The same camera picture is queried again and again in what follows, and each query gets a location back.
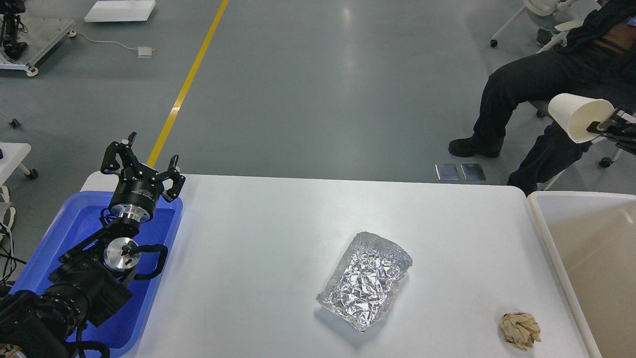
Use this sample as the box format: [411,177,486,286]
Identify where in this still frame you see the left metal floor plate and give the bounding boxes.
[435,164,461,181]

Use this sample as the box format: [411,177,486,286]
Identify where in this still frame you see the white power adapter with cable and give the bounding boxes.
[67,30,156,59]

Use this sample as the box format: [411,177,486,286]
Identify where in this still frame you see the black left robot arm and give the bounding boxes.
[1,132,186,358]

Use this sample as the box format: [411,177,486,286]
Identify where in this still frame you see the crumpled aluminium foil tray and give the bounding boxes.
[316,232,413,333]

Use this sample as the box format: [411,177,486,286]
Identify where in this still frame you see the crumpled brown paper ball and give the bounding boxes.
[499,312,542,351]

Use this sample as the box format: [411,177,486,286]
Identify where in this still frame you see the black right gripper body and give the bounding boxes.
[615,123,636,156]

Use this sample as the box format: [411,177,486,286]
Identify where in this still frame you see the white paper cup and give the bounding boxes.
[548,93,614,144]

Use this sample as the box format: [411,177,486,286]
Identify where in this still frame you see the metal cart with equipment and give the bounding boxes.
[0,0,77,77]

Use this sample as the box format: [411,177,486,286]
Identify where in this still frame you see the grey office chair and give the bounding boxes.
[527,99,636,191]

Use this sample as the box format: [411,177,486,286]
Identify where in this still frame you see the person in black clothes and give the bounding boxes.
[448,0,636,197]

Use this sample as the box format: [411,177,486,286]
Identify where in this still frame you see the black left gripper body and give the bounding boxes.
[108,168,165,218]

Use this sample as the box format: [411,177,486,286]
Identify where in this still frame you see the right metal floor plate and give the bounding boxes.
[460,163,486,181]

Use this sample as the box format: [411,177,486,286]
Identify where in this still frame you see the white side table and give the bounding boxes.
[0,142,39,185]

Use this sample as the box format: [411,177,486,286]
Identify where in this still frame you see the metal floor plate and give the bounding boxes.
[435,164,461,181]
[460,163,486,181]

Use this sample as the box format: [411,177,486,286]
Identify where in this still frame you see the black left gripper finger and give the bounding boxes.
[101,132,143,180]
[158,155,186,202]

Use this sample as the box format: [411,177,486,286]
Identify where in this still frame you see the blue plastic bin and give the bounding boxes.
[11,191,183,358]

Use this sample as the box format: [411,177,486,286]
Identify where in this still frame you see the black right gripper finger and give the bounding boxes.
[586,108,636,139]

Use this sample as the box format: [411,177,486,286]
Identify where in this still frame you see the white flat board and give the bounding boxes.
[84,0,156,23]

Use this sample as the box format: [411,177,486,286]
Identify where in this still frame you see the beige plastic bin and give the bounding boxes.
[528,191,636,358]

